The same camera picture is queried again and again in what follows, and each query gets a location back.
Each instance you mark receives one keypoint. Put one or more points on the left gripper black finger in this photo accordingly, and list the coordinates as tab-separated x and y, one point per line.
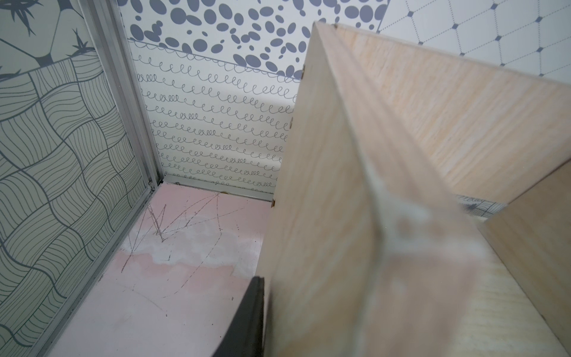
244	336

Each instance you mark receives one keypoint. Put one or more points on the light wooden bookshelf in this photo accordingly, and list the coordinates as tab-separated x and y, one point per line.
422	207

